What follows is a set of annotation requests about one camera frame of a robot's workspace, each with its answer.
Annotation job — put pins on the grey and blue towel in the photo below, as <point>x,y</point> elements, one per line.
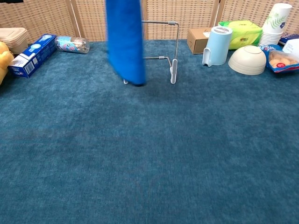
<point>125,42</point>

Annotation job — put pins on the brown cardboard box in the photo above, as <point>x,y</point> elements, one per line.
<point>196,42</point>

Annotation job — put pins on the light blue cylindrical container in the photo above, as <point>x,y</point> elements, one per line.
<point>218,46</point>

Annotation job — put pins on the clear plastic snack jar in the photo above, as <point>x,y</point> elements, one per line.
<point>72,44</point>

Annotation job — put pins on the beige upturned bowl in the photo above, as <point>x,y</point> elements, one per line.
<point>247,60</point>

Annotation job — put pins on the woven bamboo folding screen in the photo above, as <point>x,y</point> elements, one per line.
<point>70,18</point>

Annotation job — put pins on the green tissue pack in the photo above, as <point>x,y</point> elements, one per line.
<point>245,35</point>

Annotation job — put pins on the blue toothpaste box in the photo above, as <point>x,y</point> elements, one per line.
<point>32,56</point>

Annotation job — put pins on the blue cookie snack bag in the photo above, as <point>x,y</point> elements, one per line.
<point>282,61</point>

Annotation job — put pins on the stack of paper cups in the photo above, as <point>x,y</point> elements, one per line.
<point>273,25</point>

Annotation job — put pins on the yellow plush toy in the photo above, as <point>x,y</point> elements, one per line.
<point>4,60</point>

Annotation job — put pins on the beige lidded lunch box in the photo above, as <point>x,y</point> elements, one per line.
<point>14,38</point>

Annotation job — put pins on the white stapler box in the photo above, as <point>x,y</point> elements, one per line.
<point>292,46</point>

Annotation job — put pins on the red blue noodle packet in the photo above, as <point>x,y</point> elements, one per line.
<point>289,37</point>

